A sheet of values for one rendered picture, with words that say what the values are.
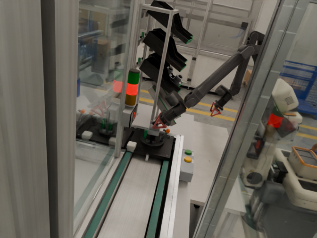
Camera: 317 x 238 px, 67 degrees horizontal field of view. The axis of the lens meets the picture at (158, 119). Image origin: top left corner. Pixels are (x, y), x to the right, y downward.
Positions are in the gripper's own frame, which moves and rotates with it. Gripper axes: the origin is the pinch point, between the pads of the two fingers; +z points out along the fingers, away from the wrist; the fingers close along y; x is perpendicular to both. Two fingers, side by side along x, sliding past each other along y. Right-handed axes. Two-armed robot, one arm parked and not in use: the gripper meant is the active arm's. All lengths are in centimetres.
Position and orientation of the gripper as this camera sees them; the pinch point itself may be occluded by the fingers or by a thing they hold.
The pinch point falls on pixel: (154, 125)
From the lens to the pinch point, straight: 133.7
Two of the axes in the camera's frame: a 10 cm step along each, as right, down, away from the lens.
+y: -1.4, 4.1, -9.0
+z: -7.8, 5.2, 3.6
